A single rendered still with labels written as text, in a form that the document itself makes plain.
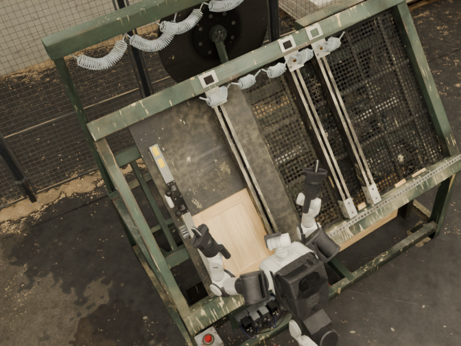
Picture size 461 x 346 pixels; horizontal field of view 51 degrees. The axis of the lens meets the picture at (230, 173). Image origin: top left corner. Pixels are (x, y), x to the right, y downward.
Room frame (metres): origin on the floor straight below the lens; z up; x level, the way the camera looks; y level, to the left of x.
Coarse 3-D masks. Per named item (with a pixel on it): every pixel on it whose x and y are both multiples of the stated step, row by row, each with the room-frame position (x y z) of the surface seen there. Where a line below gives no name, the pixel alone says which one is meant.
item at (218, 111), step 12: (204, 84) 2.24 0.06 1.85; (204, 96) 2.28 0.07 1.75; (216, 108) 2.19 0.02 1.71; (216, 120) 2.19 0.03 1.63; (228, 120) 2.16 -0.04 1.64; (228, 132) 2.14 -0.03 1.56; (228, 144) 2.09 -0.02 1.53; (240, 144) 2.08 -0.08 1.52; (240, 156) 2.05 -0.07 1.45; (240, 168) 1.99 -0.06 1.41; (252, 180) 1.95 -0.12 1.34; (252, 192) 1.90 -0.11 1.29; (264, 204) 1.86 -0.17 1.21; (264, 216) 1.82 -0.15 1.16; (264, 228) 1.80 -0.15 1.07; (276, 228) 1.78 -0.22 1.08
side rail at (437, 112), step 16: (400, 16) 2.83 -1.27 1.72; (416, 32) 2.78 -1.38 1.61; (416, 48) 2.71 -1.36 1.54; (416, 64) 2.65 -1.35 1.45; (432, 80) 2.59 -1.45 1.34; (432, 96) 2.51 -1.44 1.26; (432, 112) 2.47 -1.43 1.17; (432, 128) 2.44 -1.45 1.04; (448, 128) 2.39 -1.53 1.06; (448, 144) 2.32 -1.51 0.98
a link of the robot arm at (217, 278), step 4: (212, 272) 1.43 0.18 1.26; (220, 272) 1.42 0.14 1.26; (224, 272) 1.47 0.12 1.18; (228, 272) 1.47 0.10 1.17; (212, 276) 1.43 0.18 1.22; (216, 276) 1.41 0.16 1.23; (220, 276) 1.42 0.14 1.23; (224, 276) 1.44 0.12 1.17; (228, 276) 1.44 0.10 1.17; (212, 280) 1.43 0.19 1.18; (216, 280) 1.42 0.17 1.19; (220, 280) 1.42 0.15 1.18; (216, 284) 1.40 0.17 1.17; (220, 284) 1.40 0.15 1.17
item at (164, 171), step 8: (152, 152) 2.00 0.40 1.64; (160, 152) 2.01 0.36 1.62; (160, 168) 1.95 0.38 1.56; (168, 168) 1.95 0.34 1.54; (168, 176) 1.92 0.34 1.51; (184, 216) 1.78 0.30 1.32; (192, 224) 1.76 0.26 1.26; (192, 232) 1.73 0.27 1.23; (200, 256) 1.65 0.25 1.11; (208, 264) 1.61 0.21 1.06; (208, 272) 1.59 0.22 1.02
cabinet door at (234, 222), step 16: (240, 192) 1.93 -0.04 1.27; (208, 208) 1.85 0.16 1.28; (224, 208) 1.86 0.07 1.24; (240, 208) 1.87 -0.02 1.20; (208, 224) 1.78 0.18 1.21; (224, 224) 1.79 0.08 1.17; (240, 224) 1.80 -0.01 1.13; (256, 224) 1.81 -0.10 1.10; (224, 240) 1.73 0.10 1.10; (240, 240) 1.74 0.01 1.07; (256, 240) 1.75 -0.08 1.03; (240, 256) 1.68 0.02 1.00; (256, 256) 1.69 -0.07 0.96; (240, 272) 1.61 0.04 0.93
